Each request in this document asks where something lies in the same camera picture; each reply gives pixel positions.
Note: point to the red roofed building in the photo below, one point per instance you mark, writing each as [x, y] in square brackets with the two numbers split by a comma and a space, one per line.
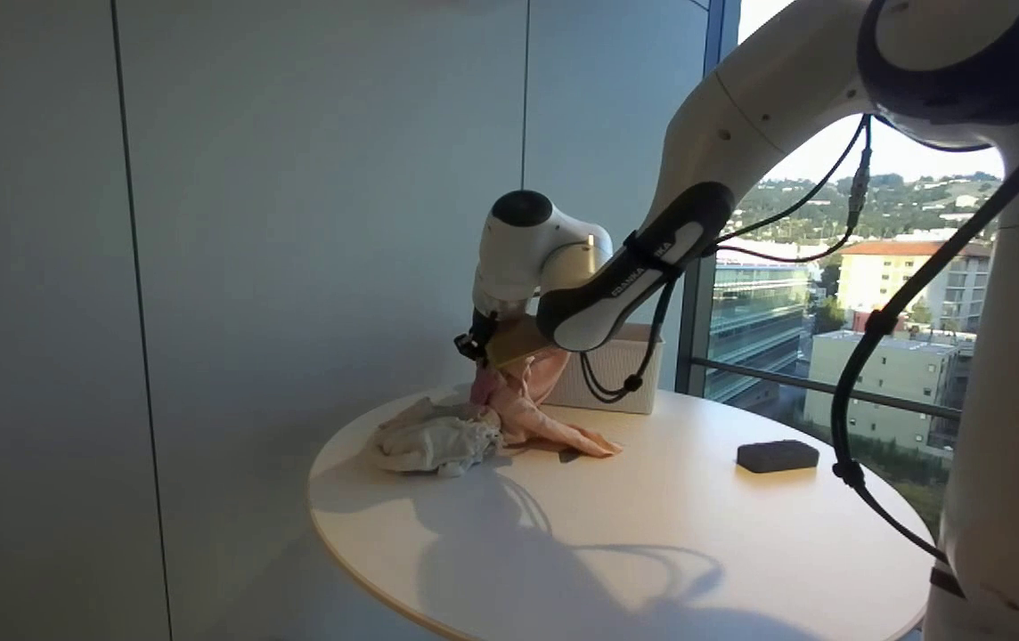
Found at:
[903, 269]

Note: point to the black rectangular block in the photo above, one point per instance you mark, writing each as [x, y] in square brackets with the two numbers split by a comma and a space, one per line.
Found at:
[779, 453]

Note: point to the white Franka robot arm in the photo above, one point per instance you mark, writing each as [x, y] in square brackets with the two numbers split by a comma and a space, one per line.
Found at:
[772, 109]

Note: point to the white towel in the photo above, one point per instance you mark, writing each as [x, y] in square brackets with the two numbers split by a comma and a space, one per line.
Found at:
[440, 438]

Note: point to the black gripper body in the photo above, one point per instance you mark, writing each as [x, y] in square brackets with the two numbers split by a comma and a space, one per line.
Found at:
[476, 340]

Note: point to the orange object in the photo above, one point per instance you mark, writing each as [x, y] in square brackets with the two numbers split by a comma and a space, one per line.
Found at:
[531, 412]

